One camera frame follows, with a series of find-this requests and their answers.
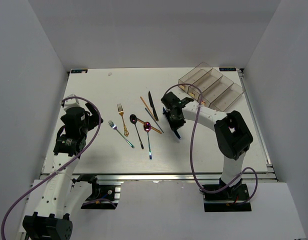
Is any blue knife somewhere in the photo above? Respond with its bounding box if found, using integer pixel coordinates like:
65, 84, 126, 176
162, 107, 182, 140

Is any black knife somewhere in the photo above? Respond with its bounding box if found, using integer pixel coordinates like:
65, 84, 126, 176
148, 91, 159, 122

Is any iridescent pink spoon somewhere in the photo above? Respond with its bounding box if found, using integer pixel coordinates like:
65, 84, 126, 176
143, 121, 152, 161

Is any black spoon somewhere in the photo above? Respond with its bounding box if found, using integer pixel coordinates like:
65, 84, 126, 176
129, 114, 144, 150

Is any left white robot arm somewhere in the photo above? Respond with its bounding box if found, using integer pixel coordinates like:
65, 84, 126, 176
22, 100, 103, 240

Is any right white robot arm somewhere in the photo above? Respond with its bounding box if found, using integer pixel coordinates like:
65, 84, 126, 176
161, 92, 253, 200

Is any blue grey chopstick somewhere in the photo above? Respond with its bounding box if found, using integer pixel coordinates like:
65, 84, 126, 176
144, 107, 164, 133

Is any gold chopstick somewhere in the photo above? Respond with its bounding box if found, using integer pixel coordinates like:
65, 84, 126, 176
137, 118, 162, 134
140, 96, 156, 121

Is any iridescent rainbow fork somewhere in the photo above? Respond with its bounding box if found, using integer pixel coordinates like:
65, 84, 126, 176
108, 120, 135, 149

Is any gold ornate fork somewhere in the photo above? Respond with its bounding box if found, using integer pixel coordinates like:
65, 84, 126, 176
117, 103, 129, 137

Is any clear compartment organizer tray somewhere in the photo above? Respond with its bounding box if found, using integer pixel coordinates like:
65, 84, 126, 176
178, 62, 244, 112

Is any left blue table label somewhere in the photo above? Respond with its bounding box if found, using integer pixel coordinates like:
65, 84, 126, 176
70, 69, 88, 74

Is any blue table label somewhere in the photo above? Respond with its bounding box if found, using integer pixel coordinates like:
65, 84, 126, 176
218, 67, 237, 72
70, 69, 88, 74

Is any right blue table label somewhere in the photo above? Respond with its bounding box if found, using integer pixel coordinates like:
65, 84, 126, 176
218, 67, 237, 72

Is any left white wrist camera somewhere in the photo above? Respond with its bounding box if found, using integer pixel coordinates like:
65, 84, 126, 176
60, 94, 80, 112

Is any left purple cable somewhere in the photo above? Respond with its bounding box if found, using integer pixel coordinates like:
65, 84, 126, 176
0, 96, 103, 240

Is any purple cable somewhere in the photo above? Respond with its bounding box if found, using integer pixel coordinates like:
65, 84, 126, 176
161, 84, 259, 205
0, 96, 103, 240

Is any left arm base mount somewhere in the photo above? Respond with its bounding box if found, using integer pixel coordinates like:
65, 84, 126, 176
71, 174, 118, 210

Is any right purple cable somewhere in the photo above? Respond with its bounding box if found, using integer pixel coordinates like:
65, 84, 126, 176
161, 84, 259, 205

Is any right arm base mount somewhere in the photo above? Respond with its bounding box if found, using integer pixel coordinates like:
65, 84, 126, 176
200, 184, 252, 213

